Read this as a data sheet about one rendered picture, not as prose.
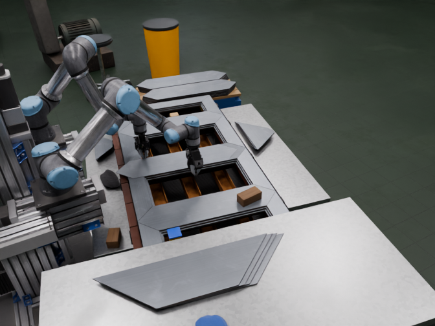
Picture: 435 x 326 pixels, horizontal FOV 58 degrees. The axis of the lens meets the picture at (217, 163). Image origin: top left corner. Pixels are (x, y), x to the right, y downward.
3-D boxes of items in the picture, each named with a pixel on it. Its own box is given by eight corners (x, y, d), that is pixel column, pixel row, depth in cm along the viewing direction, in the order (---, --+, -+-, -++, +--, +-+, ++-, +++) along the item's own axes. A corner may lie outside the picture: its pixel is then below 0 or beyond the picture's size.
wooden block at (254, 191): (254, 193, 210) (255, 185, 207) (261, 198, 206) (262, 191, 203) (236, 201, 205) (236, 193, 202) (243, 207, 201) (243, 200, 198)
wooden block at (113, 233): (110, 234, 209) (108, 228, 207) (121, 233, 210) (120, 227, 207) (107, 248, 201) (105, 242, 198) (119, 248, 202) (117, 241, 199)
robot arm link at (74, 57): (68, 47, 181) (122, 133, 206) (78, 39, 190) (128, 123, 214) (48, 55, 185) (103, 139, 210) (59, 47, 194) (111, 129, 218)
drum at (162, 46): (175, 67, 566) (170, 15, 524) (188, 79, 533) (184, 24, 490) (144, 74, 549) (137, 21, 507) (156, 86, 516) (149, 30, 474)
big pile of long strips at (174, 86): (224, 74, 350) (224, 68, 346) (241, 93, 319) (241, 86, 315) (135, 87, 331) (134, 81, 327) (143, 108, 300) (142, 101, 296)
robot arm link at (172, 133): (160, 138, 206) (177, 131, 211) (172, 147, 198) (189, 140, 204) (158, 125, 201) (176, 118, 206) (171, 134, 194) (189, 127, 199)
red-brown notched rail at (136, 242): (114, 117, 295) (112, 110, 291) (151, 292, 170) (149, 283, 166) (108, 118, 294) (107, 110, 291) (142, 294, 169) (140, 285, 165)
